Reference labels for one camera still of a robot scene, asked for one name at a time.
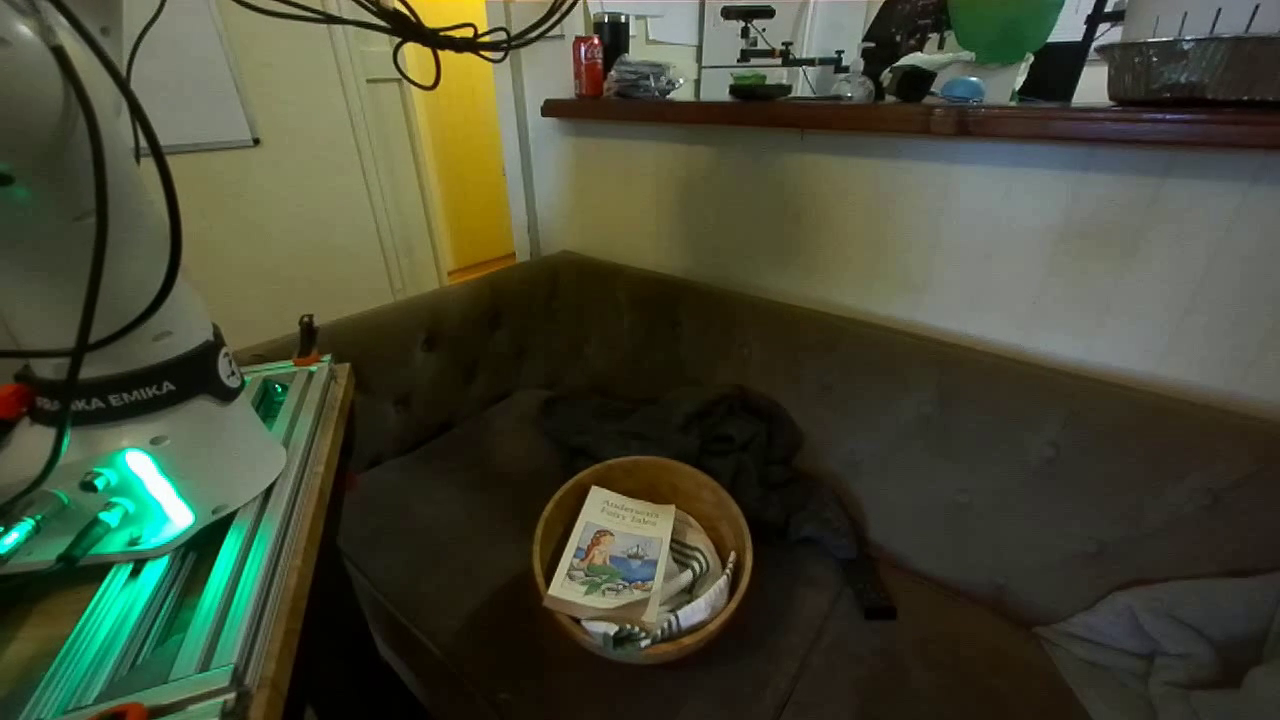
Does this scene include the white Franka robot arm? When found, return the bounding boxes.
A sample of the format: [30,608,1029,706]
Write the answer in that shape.
[0,0,289,573]

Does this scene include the round wooden bowl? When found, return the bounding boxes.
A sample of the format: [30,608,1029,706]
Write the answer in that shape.
[531,457,753,663]

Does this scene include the dark fleece cloth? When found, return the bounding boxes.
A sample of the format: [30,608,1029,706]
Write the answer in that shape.
[539,382,894,619]

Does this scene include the white striped items in bowl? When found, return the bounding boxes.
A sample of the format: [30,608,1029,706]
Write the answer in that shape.
[583,510,735,650]

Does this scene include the dark brown couch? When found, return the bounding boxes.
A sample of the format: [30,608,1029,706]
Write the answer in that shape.
[234,249,1280,720]

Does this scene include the grey pillow on couch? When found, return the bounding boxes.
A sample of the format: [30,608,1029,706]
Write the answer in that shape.
[1034,573,1280,720]

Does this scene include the illustrated paperback book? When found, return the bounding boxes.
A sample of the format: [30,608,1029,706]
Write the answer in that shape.
[542,482,675,619]

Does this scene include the red can on shelf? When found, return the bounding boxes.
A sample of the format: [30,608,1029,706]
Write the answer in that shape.
[572,35,603,98]

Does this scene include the green balloon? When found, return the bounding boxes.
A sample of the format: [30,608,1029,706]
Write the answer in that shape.
[947,0,1065,64]

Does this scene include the metal dish rack tray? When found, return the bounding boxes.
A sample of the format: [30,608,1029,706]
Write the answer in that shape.
[1099,35,1280,102]

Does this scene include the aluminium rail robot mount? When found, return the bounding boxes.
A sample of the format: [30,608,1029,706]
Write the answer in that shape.
[0,359,356,720]

